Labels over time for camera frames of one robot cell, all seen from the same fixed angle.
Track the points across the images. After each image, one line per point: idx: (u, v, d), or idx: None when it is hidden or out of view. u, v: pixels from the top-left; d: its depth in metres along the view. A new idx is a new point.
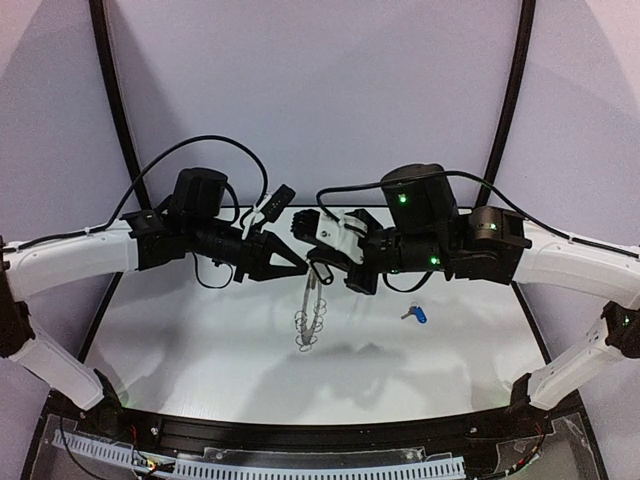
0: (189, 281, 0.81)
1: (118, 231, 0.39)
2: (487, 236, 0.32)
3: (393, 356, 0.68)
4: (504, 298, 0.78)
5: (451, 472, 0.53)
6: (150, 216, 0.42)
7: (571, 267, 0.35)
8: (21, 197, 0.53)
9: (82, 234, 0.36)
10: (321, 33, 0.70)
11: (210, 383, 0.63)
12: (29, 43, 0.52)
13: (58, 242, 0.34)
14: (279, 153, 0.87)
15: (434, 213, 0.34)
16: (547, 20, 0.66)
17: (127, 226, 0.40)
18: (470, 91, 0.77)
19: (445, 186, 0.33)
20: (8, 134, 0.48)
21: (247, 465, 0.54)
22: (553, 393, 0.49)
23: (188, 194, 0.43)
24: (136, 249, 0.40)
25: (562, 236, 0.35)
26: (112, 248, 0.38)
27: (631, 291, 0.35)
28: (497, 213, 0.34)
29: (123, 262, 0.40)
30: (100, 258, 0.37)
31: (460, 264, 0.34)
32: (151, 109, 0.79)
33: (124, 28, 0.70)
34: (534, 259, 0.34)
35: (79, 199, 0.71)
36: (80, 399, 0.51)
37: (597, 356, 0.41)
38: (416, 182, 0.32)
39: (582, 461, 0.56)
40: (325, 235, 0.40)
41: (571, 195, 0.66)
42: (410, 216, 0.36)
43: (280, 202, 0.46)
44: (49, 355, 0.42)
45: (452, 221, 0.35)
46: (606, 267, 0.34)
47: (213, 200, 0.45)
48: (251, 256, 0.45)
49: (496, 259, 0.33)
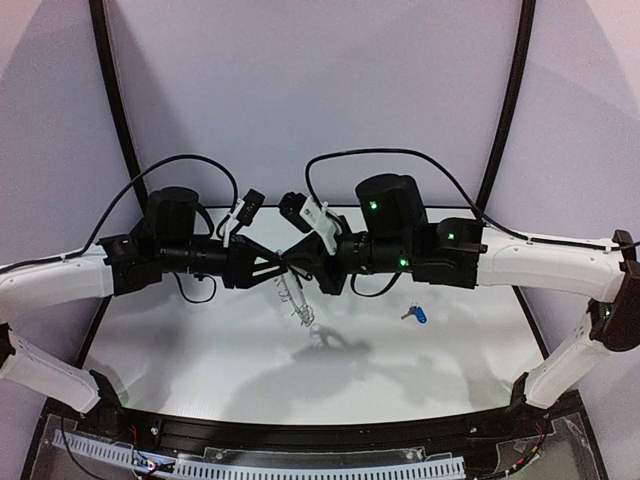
0: (174, 295, 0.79)
1: (94, 257, 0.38)
2: (449, 247, 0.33)
3: (392, 356, 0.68)
4: (503, 297, 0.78)
5: (451, 472, 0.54)
6: (126, 241, 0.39)
7: (533, 267, 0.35)
8: (22, 196, 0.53)
9: (59, 260, 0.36)
10: (321, 33, 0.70)
11: (208, 383, 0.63)
12: (28, 43, 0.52)
13: (36, 268, 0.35)
14: (279, 154, 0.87)
15: (402, 219, 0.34)
16: (545, 20, 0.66)
17: (103, 252, 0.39)
18: (470, 90, 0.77)
19: (413, 193, 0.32)
20: (10, 134, 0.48)
21: (239, 464, 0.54)
22: (549, 390, 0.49)
23: (160, 218, 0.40)
24: (112, 276, 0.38)
25: (519, 237, 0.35)
26: (85, 275, 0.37)
27: (602, 286, 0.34)
28: (459, 223, 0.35)
29: (101, 289, 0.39)
30: (75, 285, 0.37)
31: (422, 271, 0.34)
32: (151, 109, 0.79)
33: (124, 28, 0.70)
34: (492, 262, 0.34)
35: (80, 199, 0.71)
36: (78, 403, 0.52)
37: (585, 351, 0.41)
38: (386, 192, 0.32)
39: (583, 461, 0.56)
40: (308, 213, 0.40)
41: (571, 195, 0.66)
42: (380, 222, 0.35)
43: (255, 206, 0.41)
44: (32, 372, 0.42)
45: (418, 228, 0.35)
46: (574, 265, 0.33)
47: (188, 220, 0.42)
48: (236, 267, 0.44)
49: (454, 268, 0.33)
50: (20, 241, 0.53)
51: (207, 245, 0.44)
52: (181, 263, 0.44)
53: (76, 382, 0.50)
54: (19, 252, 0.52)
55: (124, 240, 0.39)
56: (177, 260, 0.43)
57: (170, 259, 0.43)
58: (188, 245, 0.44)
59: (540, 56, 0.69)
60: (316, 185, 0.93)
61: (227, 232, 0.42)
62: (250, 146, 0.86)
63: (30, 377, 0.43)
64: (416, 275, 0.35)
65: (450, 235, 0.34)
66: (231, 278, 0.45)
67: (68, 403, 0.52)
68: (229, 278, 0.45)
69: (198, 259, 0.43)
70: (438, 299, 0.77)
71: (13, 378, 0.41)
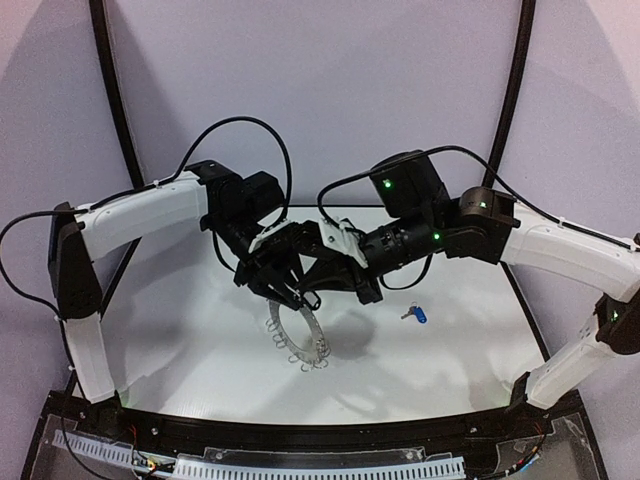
0: (152, 298, 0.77)
1: (184, 182, 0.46)
2: (477, 213, 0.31)
3: (395, 356, 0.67)
4: (503, 298, 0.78)
5: (451, 472, 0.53)
6: (212, 169, 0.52)
7: (559, 252, 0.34)
8: (21, 196, 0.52)
9: (153, 187, 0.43)
10: (321, 33, 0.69)
11: (209, 384, 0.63)
12: (28, 41, 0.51)
13: (129, 198, 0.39)
14: (279, 153, 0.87)
15: (420, 195, 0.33)
16: (545, 21, 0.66)
17: (193, 178, 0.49)
18: (472, 91, 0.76)
19: (425, 166, 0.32)
20: (8, 134, 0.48)
21: (284, 467, 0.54)
22: (551, 391, 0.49)
23: (260, 187, 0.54)
24: (203, 195, 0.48)
25: (552, 220, 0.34)
26: (180, 197, 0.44)
27: (621, 283, 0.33)
28: (489, 193, 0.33)
29: (189, 210, 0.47)
30: (168, 207, 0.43)
31: (452, 244, 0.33)
32: (150, 108, 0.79)
33: (124, 27, 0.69)
34: (523, 241, 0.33)
35: (81, 199, 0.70)
36: (93, 391, 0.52)
37: (590, 352, 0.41)
38: (396, 166, 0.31)
39: (582, 461, 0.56)
40: (332, 241, 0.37)
41: (574, 195, 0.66)
42: (397, 203, 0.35)
43: (289, 237, 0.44)
44: (94, 328, 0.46)
45: (438, 202, 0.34)
46: (599, 256, 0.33)
47: (270, 205, 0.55)
48: (242, 271, 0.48)
49: (486, 236, 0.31)
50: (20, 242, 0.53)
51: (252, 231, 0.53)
52: (228, 221, 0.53)
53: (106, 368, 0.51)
54: None
55: (216, 167, 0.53)
56: (232, 219, 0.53)
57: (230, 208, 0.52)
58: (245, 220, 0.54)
59: (541, 57, 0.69)
60: (316, 184, 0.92)
61: (255, 241, 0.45)
62: (249, 147, 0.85)
63: (78, 337, 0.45)
64: (450, 250, 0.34)
65: (480, 204, 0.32)
66: (240, 275, 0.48)
67: (85, 388, 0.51)
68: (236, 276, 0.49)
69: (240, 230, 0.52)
70: (439, 300, 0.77)
71: (71, 335, 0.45)
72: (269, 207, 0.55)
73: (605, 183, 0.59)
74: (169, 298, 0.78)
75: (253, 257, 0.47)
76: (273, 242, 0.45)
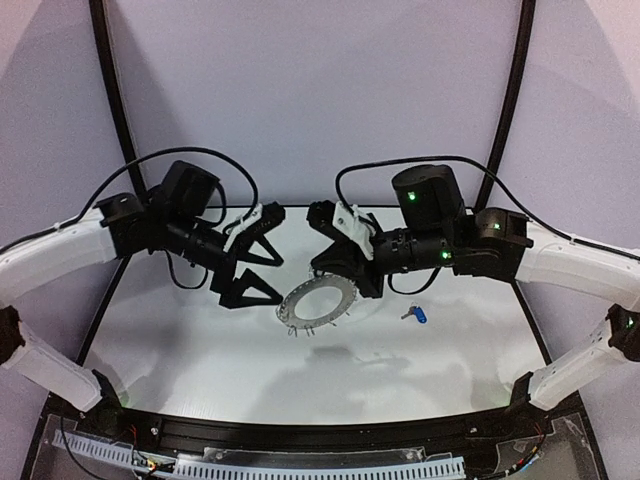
0: (155, 296, 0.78)
1: (93, 220, 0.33)
2: (491, 236, 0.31)
3: (396, 357, 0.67)
4: (503, 298, 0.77)
5: (451, 472, 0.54)
6: (123, 200, 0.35)
7: (568, 267, 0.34)
8: (21, 196, 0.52)
9: (54, 230, 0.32)
10: (322, 33, 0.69)
11: (211, 385, 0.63)
12: (28, 41, 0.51)
13: (31, 243, 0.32)
14: (280, 153, 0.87)
15: (441, 210, 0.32)
16: (546, 21, 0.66)
17: (101, 215, 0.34)
18: (472, 92, 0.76)
19: (451, 183, 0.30)
20: (8, 134, 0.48)
21: (252, 465, 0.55)
22: (553, 393, 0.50)
23: (176, 188, 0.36)
24: (112, 238, 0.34)
25: (564, 237, 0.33)
26: (88, 242, 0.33)
27: (632, 293, 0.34)
28: (502, 213, 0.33)
29: (102, 253, 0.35)
30: (76, 252, 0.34)
31: (464, 262, 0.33)
32: (150, 108, 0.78)
33: (124, 27, 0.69)
34: (536, 260, 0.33)
35: (80, 198, 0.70)
36: (80, 401, 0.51)
37: (599, 357, 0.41)
38: (423, 182, 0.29)
39: (582, 460, 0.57)
40: (341, 223, 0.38)
41: (577, 195, 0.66)
42: (417, 215, 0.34)
43: (268, 223, 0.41)
44: (42, 362, 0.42)
45: (458, 219, 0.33)
46: (614, 271, 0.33)
47: (203, 198, 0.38)
48: (227, 274, 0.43)
49: (498, 258, 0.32)
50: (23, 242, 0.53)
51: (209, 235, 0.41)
52: (178, 243, 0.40)
53: (79, 380, 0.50)
54: None
55: (127, 198, 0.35)
56: (176, 239, 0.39)
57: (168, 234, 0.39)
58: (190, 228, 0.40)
59: (541, 58, 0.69)
60: (316, 184, 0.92)
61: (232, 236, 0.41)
62: (250, 147, 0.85)
63: (38, 367, 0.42)
64: (461, 267, 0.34)
65: (495, 225, 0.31)
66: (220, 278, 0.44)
67: (71, 400, 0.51)
68: (219, 278, 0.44)
69: (195, 245, 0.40)
70: (439, 300, 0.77)
71: (21, 367, 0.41)
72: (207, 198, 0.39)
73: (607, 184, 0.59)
74: (172, 296, 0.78)
75: (234, 256, 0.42)
76: (249, 229, 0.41)
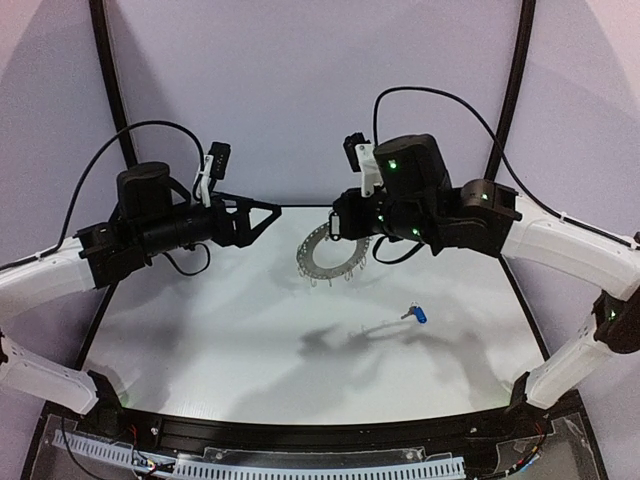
0: (156, 296, 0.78)
1: (71, 250, 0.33)
2: (478, 204, 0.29)
3: (396, 357, 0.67)
4: (503, 298, 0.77)
5: (451, 472, 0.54)
6: (102, 229, 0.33)
7: (559, 247, 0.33)
8: (20, 196, 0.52)
9: (35, 259, 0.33)
10: (321, 33, 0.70)
11: (211, 385, 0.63)
12: (29, 41, 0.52)
13: (15, 270, 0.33)
14: (279, 153, 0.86)
15: (423, 181, 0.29)
16: (545, 20, 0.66)
17: (80, 244, 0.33)
18: (472, 91, 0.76)
19: (435, 152, 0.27)
20: (8, 134, 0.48)
21: (243, 465, 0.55)
22: (550, 392, 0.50)
23: (130, 199, 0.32)
24: (90, 268, 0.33)
25: (553, 215, 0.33)
26: (65, 272, 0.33)
27: (620, 279, 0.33)
28: (489, 186, 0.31)
29: (81, 283, 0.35)
30: (57, 281, 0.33)
31: (449, 234, 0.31)
32: (150, 108, 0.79)
33: (124, 27, 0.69)
34: (524, 234, 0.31)
35: (80, 198, 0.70)
36: (76, 405, 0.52)
37: (586, 352, 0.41)
38: (403, 149, 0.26)
39: (582, 461, 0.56)
40: (363, 149, 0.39)
41: (577, 194, 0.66)
42: (397, 186, 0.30)
43: (223, 158, 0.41)
44: (27, 375, 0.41)
45: (442, 191, 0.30)
46: (603, 253, 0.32)
47: (162, 195, 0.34)
48: (226, 228, 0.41)
49: (485, 228, 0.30)
50: (23, 241, 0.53)
51: (191, 211, 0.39)
52: (171, 238, 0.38)
53: (71, 385, 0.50)
54: (21, 252, 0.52)
55: (101, 227, 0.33)
56: (164, 236, 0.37)
57: (155, 241, 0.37)
58: (170, 218, 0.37)
59: (541, 57, 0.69)
60: (316, 184, 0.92)
61: (204, 188, 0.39)
62: (249, 147, 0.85)
63: (26, 379, 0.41)
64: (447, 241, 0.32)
65: (482, 196, 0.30)
66: (227, 237, 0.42)
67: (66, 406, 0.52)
68: (221, 239, 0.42)
69: (187, 228, 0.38)
70: (439, 300, 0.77)
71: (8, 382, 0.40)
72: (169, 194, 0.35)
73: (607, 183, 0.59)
74: (173, 296, 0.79)
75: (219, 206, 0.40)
76: (212, 176, 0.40)
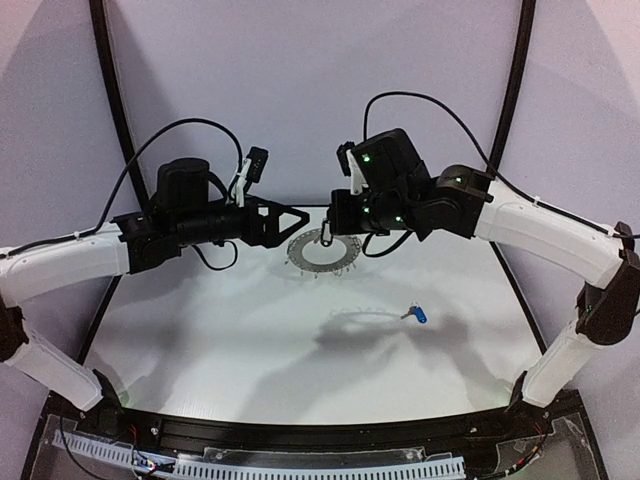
0: (155, 296, 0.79)
1: (107, 234, 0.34)
2: (450, 186, 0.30)
3: (396, 357, 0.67)
4: (502, 298, 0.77)
5: (451, 472, 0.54)
6: (139, 218, 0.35)
7: (535, 232, 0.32)
8: (20, 194, 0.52)
9: (72, 238, 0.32)
10: (321, 33, 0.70)
11: (210, 385, 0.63)
12: (29, 40, 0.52)
13: (49, 247, 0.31)
14: (279, 153, 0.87)
15: (394, 168, 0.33)
16: (543, 21, 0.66)
17: (118, 230, 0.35)
18: (471, 92, 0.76)
19: (401, 144, 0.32)
20: (9, 133, 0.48)
21: (250, 464, 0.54)
22: (545, 388, 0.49)
23: (172, 189, 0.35)
24: (127, 253, 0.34)
25: (526, 199, 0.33)
26: (103, 254, 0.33)
27: (596, 266, 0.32)
28: (465, 171, 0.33)
29: (114, 268, 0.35)
30: (92, 262, 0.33)
31: (423, 216, 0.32)
32: (150, 108, 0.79)
33: (124, 27, 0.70)
34: (493, 215, 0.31)
35: (80, 197, 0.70)
36: (80, 400, 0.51)
37: (572, 344, 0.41)
38: (373, 141, 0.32)
39: (583, 461, 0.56)
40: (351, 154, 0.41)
41: (576, 193, 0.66)
42: (372, 177, 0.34)
43: (259, 165, 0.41)
44: (48, 358, 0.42)
45: (415, 178, 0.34)
46: (578, 239, 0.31)
47: (200, 187, 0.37)
48: (257, 227, 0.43)
49: (457, 210, 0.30)
50: (23, 240, 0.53)
51: (224, 209, 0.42)
52: (204, 231, 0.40)
53: (80, 379, 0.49)
54: None
55: (138, 216, 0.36)
56: (198, 229, 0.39)
57: (189, 232, 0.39)
58: (204, 212, 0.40)
59: (539, 57, 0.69)
60: (316, 185, 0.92)
61: (240, 191, 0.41)
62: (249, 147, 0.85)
63: (42, 361, 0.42)
64: (423, 225, 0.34)
65: (456, 179, 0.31)
66: (256, 237, 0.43)
67: (70, 399, 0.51)
68: (251, 239, 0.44)
69: (218, 225, 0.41)
70: (439, 300, 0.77)
71: (25, 365, 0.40)
72: (205, 188, 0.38)
73: (608, 182, 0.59)
74: (174, 295, 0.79)
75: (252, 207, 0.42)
76: (247, 180, 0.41)
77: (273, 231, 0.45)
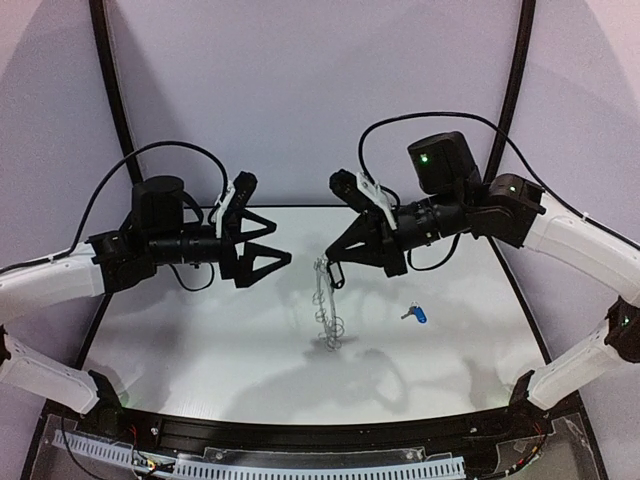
0: (155, 295, 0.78)
1: (82, 255, 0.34)
2: (505, 193, 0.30)
3: (397, 358, 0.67)
4: (503, 298, 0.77)
5: (451, 472, 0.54)
6: (114, 237, 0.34)
7: (579, 246, 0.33)
8: (20, 195, 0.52)
9: (48, 261, 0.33)
10: (322, 33, 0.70)
11: (211, 386, 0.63)
12: (29, 40, 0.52)
13: (24, 271, 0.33)
14: (280, 153, 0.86)
15: (453, 172, 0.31)
16: (545, 21, 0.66)
17: (92, 251, 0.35)
18: (472, 92, 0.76)
19: (462, 147, 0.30)
20: (9, 134, 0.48)
21: (241, 464, 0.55)
22: (553, 392, 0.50)
23: (143, 210, 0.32)
24: (101, 274, 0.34)
25: (576, 214, 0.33)
26: (76, 276, 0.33)
27: (632, 283, 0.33)
28: (518, 181, 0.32)
29: (91, 288, 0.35)
30: (67, 284, 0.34)
31: (476, 222, 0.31)
32: (151, 108, 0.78)
33: (124, 26, 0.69)
34: (545, 229, 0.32)
35: (80, 198, 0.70)
36: (77, 403, 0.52)
37: (596, 355, 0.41)
38: (434, 142, 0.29)
39: (582, 460, 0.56)
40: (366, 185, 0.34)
41: (577, 194, 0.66)
42: (427, 179, 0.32)
43: (245, 194, 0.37)
44: (31, 373, 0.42)
45: (470, 183, 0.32)
46: (621, 257, 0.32)
47: (175, 209, 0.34)
48: (230, 261, 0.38)
49: (510, 217, 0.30)
50: (24, 241, 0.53)
51: (200, 232, 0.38)
52: (176, 254, 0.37)
53: (73, 384, 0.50)
54: (21, 252, 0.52)
55: (112, 235, 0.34)
56: (172, 250, 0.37)
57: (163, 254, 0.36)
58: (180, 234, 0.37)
59: (541, 57, 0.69)
60: (317, 184, 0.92)
61: (219, 220, 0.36)
62: (249, 147, 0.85)
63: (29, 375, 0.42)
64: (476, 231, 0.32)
65: (510, 188, 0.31)
66: (231, 268, 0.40)
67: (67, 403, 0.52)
68: (226, 270, 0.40)
69: (190, 248, 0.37)
70: (440, 300, 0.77)
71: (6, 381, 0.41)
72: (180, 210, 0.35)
73: (608, 183, 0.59)
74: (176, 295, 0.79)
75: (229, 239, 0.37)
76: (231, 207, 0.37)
77: (247, 270, 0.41)
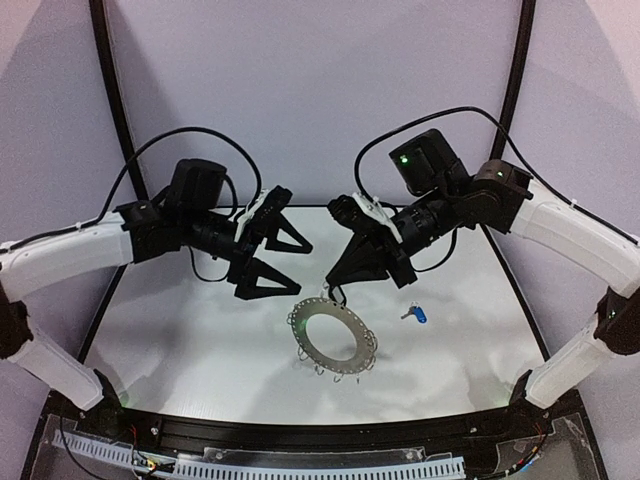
0: (155, 295, 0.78)
1: (111, 224, 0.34)
2: (493, 179, 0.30)
3: (397, 358, 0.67)
4: (503, 298, 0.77)
5: (451, 472, 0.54)
6: (143, 206, 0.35)
7: (564, 232, 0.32)
8: (20, 195, 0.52)
9: (75, 229, 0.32)
10: (321, 33, 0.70)
11: (210, 386, 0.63)
12: (29, 40, 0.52)
13: (51, 239, 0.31)
14: (279, 153, 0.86)
15: (435, 167, 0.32)
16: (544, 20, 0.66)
17: (120, 220, 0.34)
18: (471, 92, 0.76)
19: (439, 142, 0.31)
20: (9, 133, 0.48)
21: (260, 464, 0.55)
22: (548, 389, 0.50)
23: (186, 189, 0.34)
24: (130, 242, 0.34)
25: (563, 200, 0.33)
26: (107, 244, 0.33)
27: (620, 275, 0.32)
28: (506, 167, 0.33)
29: (119, 258, 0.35)
30: (94, 253, 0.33)
31: (464, 211, 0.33)
32: (150, 108, 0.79)
33: (124, 26, 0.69)
34: (530, 213, 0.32)
35: (80, 197, 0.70)
36: (80, 400, 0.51)
37: (590, 351, 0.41)
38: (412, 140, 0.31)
39: (582, 460, 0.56)
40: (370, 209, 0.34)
41: (577, 193, 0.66)
42: (410, 180, 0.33)
43: (273, 208, 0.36)
44: (49, 355, 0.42)
45: (454, 174, 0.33)
46: (608, 245, 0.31)
47: (214, 193, 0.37)
48: (241, 263, 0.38)
49: (496, 202, 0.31)
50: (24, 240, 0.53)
51: (222, 225, 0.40)
52: (201, 239, 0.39)
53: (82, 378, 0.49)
54: None
55: (142, 204, 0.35)
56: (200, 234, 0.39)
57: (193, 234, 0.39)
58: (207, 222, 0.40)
59: (540, 57, 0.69)
60: (316, 184, 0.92)
61: (242, 224, 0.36)
62: (249, 147, 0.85)
63: (44, 360, 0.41)
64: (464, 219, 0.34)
65: (497, 173, 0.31)
66: (236, 274, 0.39)
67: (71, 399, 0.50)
68: (233, 276, 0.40)
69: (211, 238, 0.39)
70: (440, 300, 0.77)
71: (23, 363, 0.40)
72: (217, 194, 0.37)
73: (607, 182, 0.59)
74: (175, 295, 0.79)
75: (245, 245, 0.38)
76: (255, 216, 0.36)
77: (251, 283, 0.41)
